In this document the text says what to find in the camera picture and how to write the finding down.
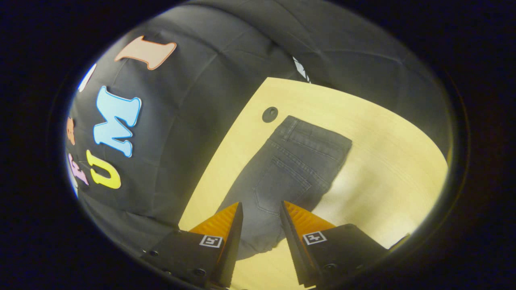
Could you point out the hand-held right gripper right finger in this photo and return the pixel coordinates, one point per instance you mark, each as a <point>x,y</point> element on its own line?
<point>296,249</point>

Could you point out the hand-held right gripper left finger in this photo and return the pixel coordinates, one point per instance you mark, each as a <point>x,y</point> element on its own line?
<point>229,249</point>

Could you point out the dark grey denim jeans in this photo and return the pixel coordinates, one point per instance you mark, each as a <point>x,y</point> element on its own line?
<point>290,161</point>

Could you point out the black backdrop cloth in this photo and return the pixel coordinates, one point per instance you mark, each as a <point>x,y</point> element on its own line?
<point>193,121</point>

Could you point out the dark round table grommet hole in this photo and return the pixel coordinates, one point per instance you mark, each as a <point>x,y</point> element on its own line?
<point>270,114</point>

